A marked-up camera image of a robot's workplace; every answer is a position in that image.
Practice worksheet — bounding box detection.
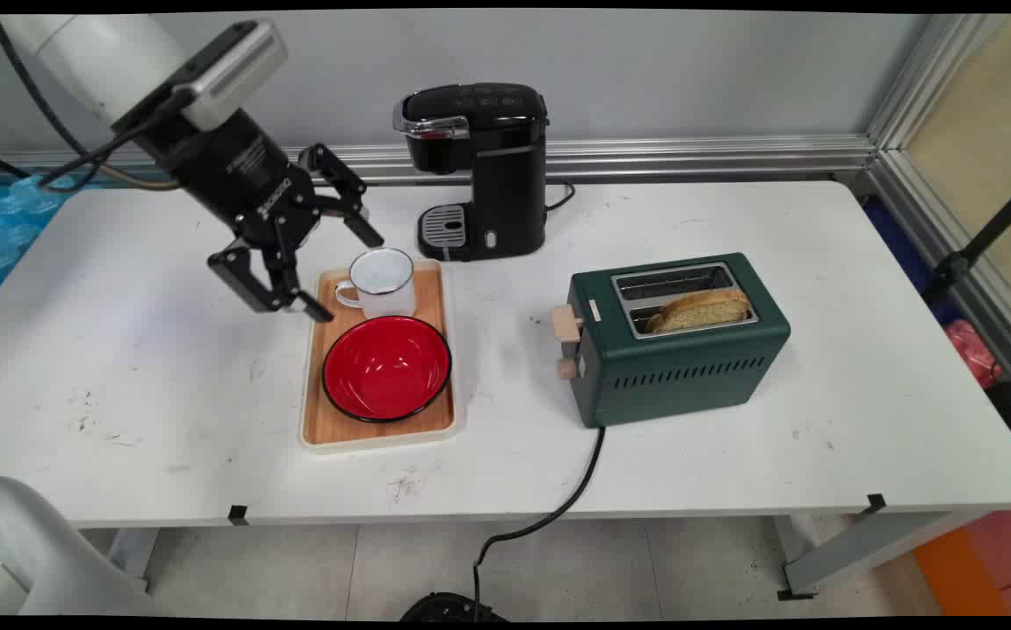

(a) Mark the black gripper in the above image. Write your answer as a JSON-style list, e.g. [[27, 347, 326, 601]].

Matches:
[[144, 108, 385, 323]]

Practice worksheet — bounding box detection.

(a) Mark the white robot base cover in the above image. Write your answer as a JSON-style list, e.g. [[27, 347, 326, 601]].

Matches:
[[0, 476, 165, 617]]

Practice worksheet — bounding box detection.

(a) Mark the white enamel mug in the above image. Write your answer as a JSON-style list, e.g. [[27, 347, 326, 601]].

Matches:
[[334, 248, 418, 319]]

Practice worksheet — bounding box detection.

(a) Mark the wooden serving tray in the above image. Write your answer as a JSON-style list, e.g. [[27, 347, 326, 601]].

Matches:
[[298, 258, 458, 452]]

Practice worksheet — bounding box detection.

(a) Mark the red bowl with black rim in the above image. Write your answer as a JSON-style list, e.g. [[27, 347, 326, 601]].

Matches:
[[322, 316, 453, 424]]

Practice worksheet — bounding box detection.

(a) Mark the black coffee machine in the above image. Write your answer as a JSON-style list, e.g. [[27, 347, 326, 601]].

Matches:
[[393, 83, 551, 263]]

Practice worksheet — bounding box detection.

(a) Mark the blue bubble wrap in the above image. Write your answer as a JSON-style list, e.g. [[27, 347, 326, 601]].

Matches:
[[0, 171, 103, 320]]

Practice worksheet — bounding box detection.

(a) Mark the black round object on floor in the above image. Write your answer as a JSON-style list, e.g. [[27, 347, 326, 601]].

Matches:
[[400, 592, 510, 622]]

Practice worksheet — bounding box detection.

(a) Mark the toasted bread slice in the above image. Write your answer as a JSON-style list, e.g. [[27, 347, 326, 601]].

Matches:
[[644, 290, 753, 334]]

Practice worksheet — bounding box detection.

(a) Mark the dark green toaster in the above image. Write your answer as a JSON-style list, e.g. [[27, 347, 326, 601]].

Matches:
[[552, 253, 792, 430]]

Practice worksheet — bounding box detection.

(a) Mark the black tripod leg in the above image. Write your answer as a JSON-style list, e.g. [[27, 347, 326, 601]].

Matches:
[[922, 171, 1011, 304]]

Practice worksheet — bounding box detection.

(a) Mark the pink plastic bag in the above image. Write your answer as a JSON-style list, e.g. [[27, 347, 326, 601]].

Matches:
[[944, 318, 1004, 389]]

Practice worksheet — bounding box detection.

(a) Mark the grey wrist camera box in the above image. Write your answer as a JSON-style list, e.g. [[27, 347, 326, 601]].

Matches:
[[111, 19, 289, 134]]

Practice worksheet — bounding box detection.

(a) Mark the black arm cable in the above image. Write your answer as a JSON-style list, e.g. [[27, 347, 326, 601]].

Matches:
[[0, 14, 184, 192]]

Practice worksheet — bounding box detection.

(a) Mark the black toaster power cable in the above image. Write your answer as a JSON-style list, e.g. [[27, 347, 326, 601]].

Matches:
[[473, 424, 606, 619]]

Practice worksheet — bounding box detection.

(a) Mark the aluminium frame rail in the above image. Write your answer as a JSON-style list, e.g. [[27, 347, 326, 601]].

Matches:
[[0, 133, 879, 186]]

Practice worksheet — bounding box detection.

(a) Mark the grey table leg frame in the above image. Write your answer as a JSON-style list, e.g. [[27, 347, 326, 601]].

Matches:
[[763, 507, 996, 601]]

